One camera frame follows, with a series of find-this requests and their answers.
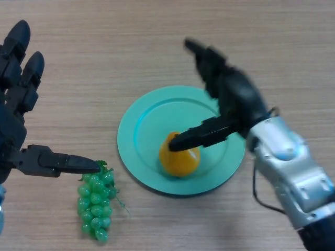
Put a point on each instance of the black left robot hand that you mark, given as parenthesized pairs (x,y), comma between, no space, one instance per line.
(10,123)

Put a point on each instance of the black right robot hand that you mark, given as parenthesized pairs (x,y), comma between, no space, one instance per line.
(238,99)

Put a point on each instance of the yellow pear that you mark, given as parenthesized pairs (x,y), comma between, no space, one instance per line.
(180,164)

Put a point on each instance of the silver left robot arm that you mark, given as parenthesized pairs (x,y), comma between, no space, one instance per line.
(1,209)

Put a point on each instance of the green round plate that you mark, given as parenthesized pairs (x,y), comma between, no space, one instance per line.
(144,136)

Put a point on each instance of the green grape bunch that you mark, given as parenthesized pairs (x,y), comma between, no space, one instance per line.
(95,204)

